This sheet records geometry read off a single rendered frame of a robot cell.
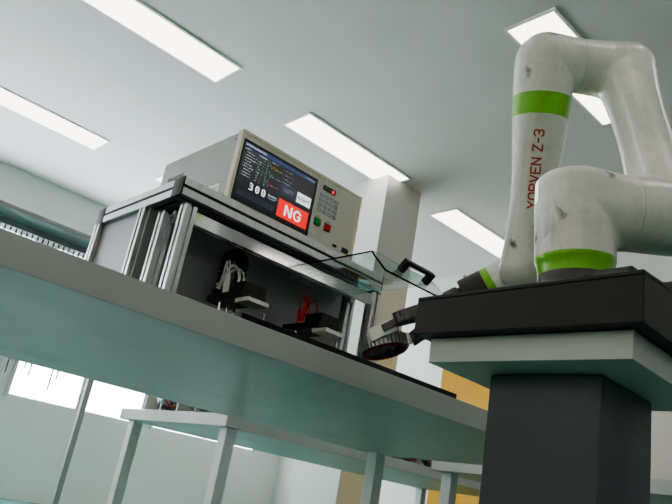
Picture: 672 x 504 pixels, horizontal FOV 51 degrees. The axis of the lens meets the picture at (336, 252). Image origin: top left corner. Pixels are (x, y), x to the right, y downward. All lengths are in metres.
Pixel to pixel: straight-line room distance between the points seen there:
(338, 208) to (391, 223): 4.18
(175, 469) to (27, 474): 1.74
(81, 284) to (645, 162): 0.95
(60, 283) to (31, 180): 7.32
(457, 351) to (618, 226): 0.34
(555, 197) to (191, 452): 8.10
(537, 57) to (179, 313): 0.86
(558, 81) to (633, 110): 0.16
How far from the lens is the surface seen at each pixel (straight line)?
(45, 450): 8.24
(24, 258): 1.06
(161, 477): 8.87
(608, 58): 1.54
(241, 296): 1.60
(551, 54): 1.50
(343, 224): 1.96
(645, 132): 1.39
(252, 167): 1.79
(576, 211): 1.18
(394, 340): 1.56
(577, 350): 0.99
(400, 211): 6.24
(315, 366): 1.32
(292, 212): 1.84
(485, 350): 1.06
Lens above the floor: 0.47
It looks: 20 degrees up
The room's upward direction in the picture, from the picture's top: 10 degrees clockwise
